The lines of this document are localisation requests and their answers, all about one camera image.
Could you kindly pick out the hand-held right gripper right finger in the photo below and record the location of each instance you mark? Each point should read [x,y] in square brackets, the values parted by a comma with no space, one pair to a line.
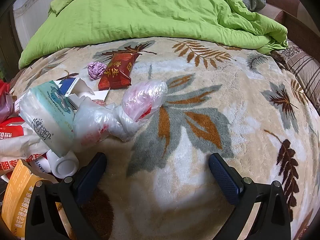
[225,180]

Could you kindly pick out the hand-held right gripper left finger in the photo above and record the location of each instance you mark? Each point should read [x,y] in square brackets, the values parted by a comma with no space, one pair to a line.
[90,177]

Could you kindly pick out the green quilt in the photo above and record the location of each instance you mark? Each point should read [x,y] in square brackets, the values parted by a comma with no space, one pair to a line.
[140,12]

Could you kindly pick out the red white paper bag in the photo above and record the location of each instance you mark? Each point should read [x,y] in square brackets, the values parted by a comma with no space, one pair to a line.
[15,145]

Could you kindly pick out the teal white tissue pack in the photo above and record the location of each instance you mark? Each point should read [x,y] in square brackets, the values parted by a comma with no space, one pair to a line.
[42,115]

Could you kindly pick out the clear knotted plastic bag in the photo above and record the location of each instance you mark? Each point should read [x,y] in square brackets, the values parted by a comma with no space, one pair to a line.
[135,102]

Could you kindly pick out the blue white carton box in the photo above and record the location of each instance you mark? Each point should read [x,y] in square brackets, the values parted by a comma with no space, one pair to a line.
[67,86]

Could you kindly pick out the purple paper ball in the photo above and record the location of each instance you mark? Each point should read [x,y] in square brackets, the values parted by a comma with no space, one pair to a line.
[96,70]

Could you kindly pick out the striped brown pillow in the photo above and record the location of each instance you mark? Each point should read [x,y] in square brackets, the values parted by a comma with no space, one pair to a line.
[302,67]

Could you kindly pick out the red snack packet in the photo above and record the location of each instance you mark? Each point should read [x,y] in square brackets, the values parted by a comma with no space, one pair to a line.
[117,71]

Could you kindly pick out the white plastic bottle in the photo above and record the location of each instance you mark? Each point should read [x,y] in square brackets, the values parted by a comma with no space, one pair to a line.
[63,166]

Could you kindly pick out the leaf print blanket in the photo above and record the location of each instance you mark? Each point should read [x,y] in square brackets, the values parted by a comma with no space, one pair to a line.
[212,100]

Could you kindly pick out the orange carton box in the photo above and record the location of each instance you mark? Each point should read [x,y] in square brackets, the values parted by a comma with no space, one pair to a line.
[20,195]

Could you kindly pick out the red plastic bag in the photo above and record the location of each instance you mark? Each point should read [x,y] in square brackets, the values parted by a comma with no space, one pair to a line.
[3,87]

